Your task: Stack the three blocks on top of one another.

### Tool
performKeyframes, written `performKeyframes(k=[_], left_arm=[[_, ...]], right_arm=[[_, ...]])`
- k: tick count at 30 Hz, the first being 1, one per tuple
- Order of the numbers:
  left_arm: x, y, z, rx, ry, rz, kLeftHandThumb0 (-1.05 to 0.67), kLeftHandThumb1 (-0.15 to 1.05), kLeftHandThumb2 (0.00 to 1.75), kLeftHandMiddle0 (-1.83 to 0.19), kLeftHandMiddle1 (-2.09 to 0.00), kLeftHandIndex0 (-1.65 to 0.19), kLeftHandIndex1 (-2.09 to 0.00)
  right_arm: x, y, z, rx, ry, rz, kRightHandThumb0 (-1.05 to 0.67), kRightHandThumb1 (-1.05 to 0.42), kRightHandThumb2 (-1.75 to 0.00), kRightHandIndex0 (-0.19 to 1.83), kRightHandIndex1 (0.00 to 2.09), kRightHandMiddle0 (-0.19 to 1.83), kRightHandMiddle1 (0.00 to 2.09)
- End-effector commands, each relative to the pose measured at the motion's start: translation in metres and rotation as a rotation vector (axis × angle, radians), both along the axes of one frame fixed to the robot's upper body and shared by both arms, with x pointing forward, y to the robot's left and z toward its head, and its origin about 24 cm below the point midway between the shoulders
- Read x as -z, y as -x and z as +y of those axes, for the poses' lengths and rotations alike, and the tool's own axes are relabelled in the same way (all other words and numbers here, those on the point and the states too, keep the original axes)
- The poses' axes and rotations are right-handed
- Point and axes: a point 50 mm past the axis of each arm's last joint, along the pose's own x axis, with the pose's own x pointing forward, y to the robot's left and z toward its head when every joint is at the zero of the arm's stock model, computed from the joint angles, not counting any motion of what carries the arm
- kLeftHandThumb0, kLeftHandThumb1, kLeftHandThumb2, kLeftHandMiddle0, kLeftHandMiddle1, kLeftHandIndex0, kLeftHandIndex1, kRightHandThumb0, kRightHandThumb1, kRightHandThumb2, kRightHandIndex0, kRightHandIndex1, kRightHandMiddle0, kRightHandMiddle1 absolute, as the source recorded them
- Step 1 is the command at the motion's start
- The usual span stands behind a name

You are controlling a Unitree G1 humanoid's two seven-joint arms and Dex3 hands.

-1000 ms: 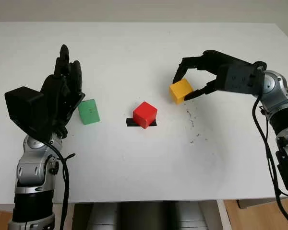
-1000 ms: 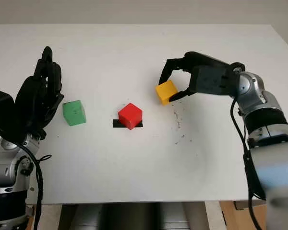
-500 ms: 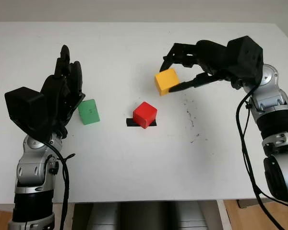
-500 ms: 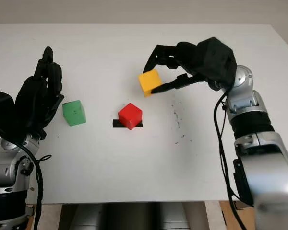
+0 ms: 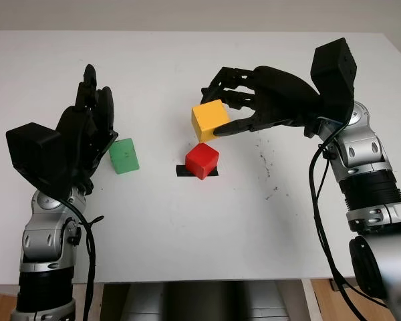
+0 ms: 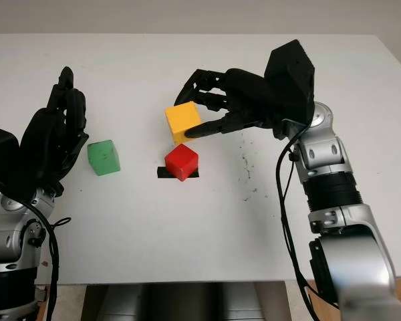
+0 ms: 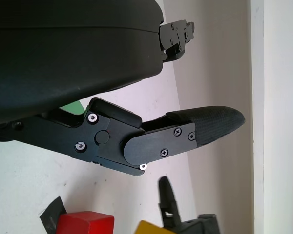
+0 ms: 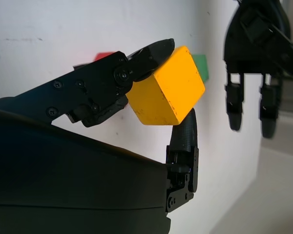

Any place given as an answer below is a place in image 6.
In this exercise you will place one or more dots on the yellow block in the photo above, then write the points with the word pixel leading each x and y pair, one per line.
pixel 180 120

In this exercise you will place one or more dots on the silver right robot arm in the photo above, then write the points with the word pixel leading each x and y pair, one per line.
pixel 324 154

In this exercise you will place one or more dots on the grey robot torso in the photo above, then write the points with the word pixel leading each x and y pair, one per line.
pixel 187 302

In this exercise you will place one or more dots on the black tape strip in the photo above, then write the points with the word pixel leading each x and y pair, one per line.
pixel 161 173

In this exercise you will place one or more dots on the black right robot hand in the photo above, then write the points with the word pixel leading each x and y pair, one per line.
pixel 247 97

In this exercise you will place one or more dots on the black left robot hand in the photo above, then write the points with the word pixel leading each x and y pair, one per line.
pixel 46 140

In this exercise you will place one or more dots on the green block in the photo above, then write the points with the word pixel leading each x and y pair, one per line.
pixel 103 158

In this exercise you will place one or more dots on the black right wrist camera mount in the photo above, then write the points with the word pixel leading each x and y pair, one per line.
pixel 290 77

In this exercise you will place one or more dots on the white table leg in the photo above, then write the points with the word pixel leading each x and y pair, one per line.
pixel 70 302

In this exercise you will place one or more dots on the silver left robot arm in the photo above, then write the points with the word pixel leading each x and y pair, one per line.
pixel 6 230

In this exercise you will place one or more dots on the red block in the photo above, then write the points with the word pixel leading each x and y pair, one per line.
pixel 180 162

